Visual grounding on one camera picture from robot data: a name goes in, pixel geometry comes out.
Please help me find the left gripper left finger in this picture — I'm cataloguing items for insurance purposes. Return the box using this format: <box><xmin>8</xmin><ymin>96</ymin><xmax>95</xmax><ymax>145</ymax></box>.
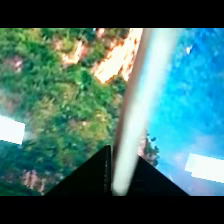
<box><xmin>44</xmin><ymin>144</ymin><xmax>113</xmax><ymax>197</ymax></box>

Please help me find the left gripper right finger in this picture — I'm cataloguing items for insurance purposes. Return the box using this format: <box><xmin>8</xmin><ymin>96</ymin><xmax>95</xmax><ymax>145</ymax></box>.
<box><xmin>128</xmin><ymin>155</ymin><xmax>190</xmax><ymax>197</ymax></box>

